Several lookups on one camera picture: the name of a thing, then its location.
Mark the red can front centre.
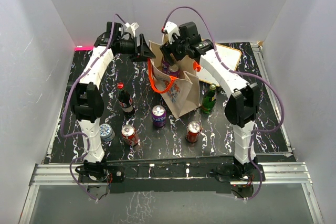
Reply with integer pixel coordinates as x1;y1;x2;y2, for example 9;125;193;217
185;121;202;143

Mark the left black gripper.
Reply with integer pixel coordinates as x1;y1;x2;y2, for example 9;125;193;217
118;35;156;62

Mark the red can front left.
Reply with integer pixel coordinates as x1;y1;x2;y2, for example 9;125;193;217
121;125;139;146

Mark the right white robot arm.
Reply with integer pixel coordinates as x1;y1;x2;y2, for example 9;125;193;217
160;22;260;180

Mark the blue white tin can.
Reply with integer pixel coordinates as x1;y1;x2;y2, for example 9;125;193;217
100;123;115;142

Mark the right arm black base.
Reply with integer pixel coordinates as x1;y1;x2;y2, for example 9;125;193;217
209;163;266;182

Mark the small whiteboard wooden frame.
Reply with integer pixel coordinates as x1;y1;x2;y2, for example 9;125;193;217
196;44;242;87

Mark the purple can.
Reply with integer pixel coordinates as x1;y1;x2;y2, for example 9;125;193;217
161;57;170;74
152;105;166;127
167;64;180;78

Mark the green glass bottle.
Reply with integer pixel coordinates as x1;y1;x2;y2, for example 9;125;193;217
201;83;217;113

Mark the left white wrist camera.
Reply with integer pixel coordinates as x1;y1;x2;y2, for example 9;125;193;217
124;22;139;38

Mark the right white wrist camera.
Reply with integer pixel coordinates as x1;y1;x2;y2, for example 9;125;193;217
161;22;180;44

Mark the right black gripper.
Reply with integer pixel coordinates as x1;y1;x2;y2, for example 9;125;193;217
161;30;190;66

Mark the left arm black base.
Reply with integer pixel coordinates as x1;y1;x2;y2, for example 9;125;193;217
75;162;125;184

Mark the beige canvas tote bag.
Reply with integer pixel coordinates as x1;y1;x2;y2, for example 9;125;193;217
148;41;201;118

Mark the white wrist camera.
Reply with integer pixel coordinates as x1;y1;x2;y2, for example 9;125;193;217
124;22;139;38
161;22;180;44

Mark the pink tape strip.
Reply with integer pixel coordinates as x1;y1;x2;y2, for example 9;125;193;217
74;46;94;51

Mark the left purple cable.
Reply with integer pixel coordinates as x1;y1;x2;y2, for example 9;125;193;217
61;14;129;204

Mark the purple cable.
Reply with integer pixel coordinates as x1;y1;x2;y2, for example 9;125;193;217
162;6;286;201
61;14;129;204

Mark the aluminium frame rail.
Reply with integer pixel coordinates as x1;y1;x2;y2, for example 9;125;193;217
19;160;324;223

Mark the red can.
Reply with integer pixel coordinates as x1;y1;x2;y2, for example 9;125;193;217
185;121;202;143
121;125;139;146

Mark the cola glass bottle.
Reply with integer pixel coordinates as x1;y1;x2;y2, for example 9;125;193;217
117;82;135;116

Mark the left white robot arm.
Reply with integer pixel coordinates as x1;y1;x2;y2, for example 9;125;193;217
68;22;155;163

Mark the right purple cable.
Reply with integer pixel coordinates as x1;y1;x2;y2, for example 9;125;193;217
162;6;286;201

